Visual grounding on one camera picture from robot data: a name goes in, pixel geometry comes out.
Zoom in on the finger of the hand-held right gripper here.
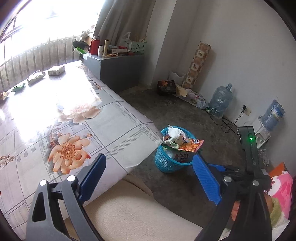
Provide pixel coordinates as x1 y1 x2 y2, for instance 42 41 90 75
208 164 230 172
223 165 242 176

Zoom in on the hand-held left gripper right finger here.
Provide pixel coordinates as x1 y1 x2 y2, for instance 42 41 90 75
192 154 272 241

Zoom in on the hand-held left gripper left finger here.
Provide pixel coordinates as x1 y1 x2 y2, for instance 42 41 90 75
25 153 107 241

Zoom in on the orange snack bag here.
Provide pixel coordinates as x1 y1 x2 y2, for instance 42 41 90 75
177 138 206 153

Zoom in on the blue plastic wastebasket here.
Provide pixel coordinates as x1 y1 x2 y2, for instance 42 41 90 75
154 126 203 174

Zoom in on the white tissue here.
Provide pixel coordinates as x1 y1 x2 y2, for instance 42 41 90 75
167 125 185 141

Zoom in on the white water dispenser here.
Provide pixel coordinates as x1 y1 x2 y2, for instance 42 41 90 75
254 117 271 150

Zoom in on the orange paper bag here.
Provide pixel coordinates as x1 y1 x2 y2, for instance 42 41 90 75
268 162 287 178

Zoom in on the pink plastic bag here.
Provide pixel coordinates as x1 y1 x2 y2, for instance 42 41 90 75
268 170 294 220

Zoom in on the person's green fluffy garment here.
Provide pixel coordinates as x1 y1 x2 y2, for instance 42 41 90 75
269 198 288 229

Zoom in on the pile of plastic wrappers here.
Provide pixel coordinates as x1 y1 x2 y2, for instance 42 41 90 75
176 85 207 109

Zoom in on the dark cardboard box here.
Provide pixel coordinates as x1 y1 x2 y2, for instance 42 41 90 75
157 80 176 95

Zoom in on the white plastic bag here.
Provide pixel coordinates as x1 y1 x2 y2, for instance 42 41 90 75
119 32 132 47
169 71 186 81

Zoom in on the patterned tall box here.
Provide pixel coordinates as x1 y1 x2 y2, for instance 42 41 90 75
181 42 212 90

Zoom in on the grey cabinet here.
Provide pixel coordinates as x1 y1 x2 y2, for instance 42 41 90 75
83 53 145 93

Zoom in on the small flat cardboard box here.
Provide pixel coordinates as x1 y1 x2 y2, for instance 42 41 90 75
48 65 65 76

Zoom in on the pale snack packet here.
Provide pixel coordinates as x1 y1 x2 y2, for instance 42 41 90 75
26 70 46 86

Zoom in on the small green packet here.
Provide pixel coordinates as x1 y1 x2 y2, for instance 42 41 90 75
11 83 26 93

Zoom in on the green plastic item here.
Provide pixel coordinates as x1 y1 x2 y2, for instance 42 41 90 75
72 45 89 56

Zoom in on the red white flat box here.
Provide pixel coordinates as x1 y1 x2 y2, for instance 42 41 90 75
110 46 129 57

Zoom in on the red thermos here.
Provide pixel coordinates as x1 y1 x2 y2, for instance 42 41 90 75
90 36 100 55

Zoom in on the balcony railing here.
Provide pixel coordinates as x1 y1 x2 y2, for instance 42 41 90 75
0 35 81 93

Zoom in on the green plastic basket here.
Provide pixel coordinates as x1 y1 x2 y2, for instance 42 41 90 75
128 41 146 54

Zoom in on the plush toy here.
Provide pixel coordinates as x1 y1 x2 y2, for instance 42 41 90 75
80 30 93 43

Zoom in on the beige curtain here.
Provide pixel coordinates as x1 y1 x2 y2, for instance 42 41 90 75
94 0 155 50

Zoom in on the black power cable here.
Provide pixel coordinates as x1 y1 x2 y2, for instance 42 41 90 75
210 108 245 134

